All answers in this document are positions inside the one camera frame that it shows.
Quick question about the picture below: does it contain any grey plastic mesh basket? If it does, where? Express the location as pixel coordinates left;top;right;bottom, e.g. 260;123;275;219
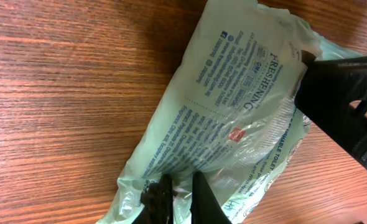
295;56;367;170

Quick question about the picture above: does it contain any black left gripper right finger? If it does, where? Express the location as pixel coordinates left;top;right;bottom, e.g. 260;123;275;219
190;171;231;224

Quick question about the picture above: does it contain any mint green wipes packet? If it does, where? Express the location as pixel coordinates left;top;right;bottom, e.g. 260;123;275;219
101;0;359;223

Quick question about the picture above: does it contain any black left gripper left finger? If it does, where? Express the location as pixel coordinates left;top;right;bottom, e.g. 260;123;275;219
132;174;174;224

